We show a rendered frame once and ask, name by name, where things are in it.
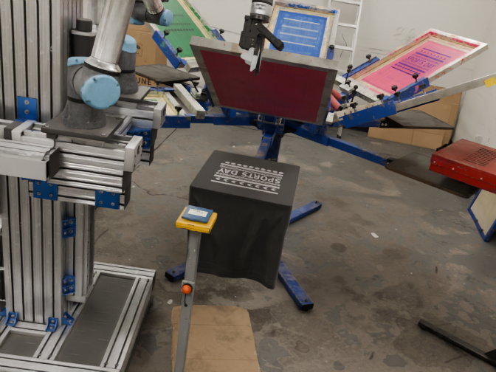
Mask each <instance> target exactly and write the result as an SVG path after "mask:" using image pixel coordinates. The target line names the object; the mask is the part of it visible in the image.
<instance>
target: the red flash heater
mask: <svg viewBox="0 0 496 372"><path fill-rule="evenodd" d="M430 163H431V164H430V168H429V171H433V172H436V173H439V174H441V175H444V176H447V177H449V178H452V179H455V180H458V181H460V182H464V183H466V184H468V185H472V186H474V187H478V188H480V189H482V190H486V191H489V192H490V193H494V194H496V149H495V148H490V147H488V146H485V145H481V144H479V143H476V142H472V141H469V140H467V139H460V140H458V141H456V142H454V143H453V144H451V145H448V146H447V147H445V148H442V149H441V150H439V151H436V152H435V153H433V154H432V156H431V159H430Z"/></svg>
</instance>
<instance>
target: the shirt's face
mask: <svg viewBox="0 0 496 372"><path fill-rule="evenodd" d="M223 161H228V162H234V163H238V164H242V165H249V166H253V167H258V168H265V169H269V170H273V171H280V172H283V178H282V180H281V184H280V188H279V191H278V194H273V193H266V192H262V191H258V190H251V189H247V188H243V187H236V186H232V185H226V184H222V183H218V182H211V180H212V178H213V177H214V175H215V173H216V171H217V170H218V168H219V166H220V165H221V163H222V162H223ZM299 167H300V166H297V165H290V164H286V163H282V162H275V161H271V160H267V159H259V158H255V157H251V156H244V155H240V154H233V153H229V152H225V151H218V150H214V152H213V154H212V155H211V156H210V158H209V159H208V161H207V162H206V164H205V165H204V167H203V168H202V170H201V171H200V172H199V174H198V176H197V177H196V178H195V180H194V181H193V183H192V186H194V187H200V188H204V189H208V190H215V191H219V192H223V193H230V194H234V195H238V196H245V197H249V198H253V199H260V200H264V201H268V202H274V203H278V204H285V205H292V199H293V195H294V192H295V185H296V181H297V175H298V171H299Z"/></svg>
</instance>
